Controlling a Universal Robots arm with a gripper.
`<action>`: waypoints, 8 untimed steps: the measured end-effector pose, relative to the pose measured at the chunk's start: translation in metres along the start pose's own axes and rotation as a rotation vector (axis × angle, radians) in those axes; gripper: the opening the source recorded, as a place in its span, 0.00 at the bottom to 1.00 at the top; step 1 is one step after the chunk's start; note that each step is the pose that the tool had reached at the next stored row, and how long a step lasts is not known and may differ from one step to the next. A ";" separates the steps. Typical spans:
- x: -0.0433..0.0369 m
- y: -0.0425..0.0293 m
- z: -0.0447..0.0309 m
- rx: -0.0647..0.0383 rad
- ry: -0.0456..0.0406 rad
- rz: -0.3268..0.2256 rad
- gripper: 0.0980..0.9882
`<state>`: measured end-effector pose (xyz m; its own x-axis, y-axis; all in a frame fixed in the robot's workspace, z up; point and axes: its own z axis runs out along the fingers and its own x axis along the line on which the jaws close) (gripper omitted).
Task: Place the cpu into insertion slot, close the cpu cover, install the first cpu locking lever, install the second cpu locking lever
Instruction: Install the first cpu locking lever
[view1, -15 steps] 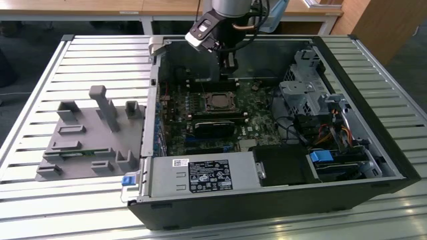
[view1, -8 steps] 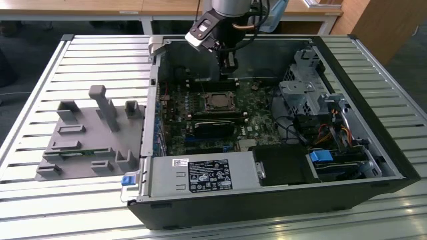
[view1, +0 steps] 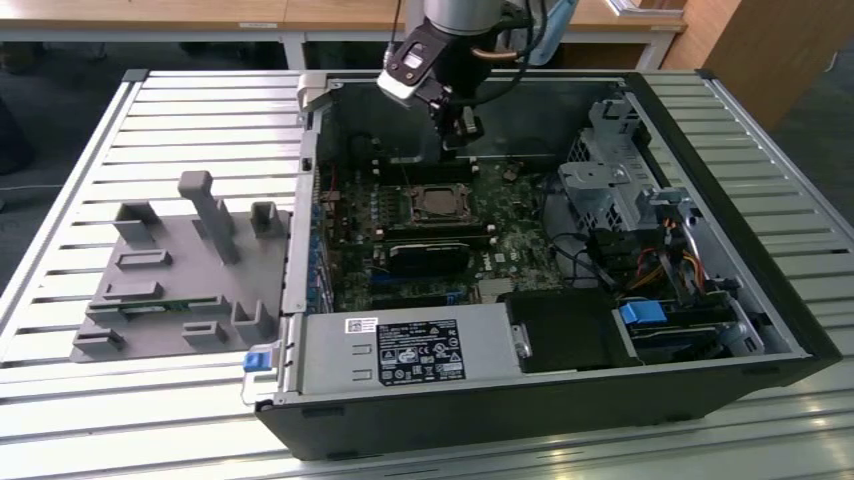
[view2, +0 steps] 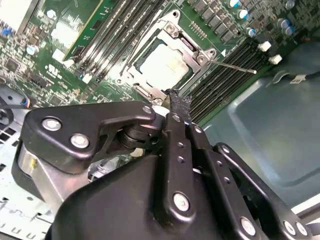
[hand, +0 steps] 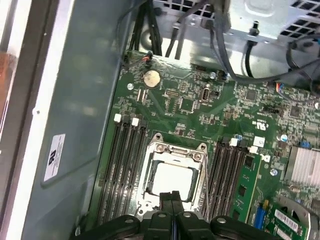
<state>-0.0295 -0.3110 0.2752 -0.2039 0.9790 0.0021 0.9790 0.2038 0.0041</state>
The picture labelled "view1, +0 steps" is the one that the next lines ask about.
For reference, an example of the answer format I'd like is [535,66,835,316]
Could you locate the black plastic shroud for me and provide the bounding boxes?
[499,292,642,374]

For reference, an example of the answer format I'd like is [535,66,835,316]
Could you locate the black RAM slot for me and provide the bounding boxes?
[383,232,495,243]
[386,160,477,174]
[380,225,494,235]

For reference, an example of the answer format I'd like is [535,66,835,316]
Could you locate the metal socket cover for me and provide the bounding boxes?
[411,183,475,224]

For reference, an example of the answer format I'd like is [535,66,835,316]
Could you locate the grey parts rack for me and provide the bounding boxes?
[68,169,295,365]

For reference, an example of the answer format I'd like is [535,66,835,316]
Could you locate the black expansion slot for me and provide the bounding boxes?
[368,295,447,310]

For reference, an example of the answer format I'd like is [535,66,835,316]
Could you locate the grey case latch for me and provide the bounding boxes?
[295,73,335,112]

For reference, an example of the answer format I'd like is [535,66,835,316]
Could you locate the black graphics card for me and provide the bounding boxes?
[384,241,473,277]

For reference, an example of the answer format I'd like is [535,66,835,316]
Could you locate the hard disk in blue carrier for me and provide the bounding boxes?
[613,298,735,364]

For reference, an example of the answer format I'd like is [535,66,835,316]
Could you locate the metal drive cage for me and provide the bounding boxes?
[557,97,709,236]

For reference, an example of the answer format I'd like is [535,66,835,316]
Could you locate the silver power supply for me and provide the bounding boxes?
[296,302,529,396]

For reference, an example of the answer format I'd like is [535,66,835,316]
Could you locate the yellow orange power wires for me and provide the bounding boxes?
[626,249,709,291]

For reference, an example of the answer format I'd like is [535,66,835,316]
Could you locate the black wire bundle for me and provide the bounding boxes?
[586,227,675,296]

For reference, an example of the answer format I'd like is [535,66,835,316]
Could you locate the green motherboard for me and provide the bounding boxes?
[312,159,575,311]

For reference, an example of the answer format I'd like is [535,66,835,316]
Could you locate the silver chipset heatsink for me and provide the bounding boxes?
[477,279,521,304]

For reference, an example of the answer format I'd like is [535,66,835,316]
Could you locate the black PC case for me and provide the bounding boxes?
[252,69,843,462]

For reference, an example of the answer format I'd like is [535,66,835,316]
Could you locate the wooden cabinet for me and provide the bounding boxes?
[659,0,854,131]

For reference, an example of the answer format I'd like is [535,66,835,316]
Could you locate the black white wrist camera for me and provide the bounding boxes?
[375,24,455,107]

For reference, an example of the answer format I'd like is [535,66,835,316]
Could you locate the green RAM stick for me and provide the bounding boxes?
[119,298,222,316]

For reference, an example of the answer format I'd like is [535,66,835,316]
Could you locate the wooden desk white frame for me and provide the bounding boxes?
[286,0,689,71]
[0,0,295,71]

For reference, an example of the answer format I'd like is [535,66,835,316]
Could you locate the silver green CPU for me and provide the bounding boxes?
[420,187,466,216]

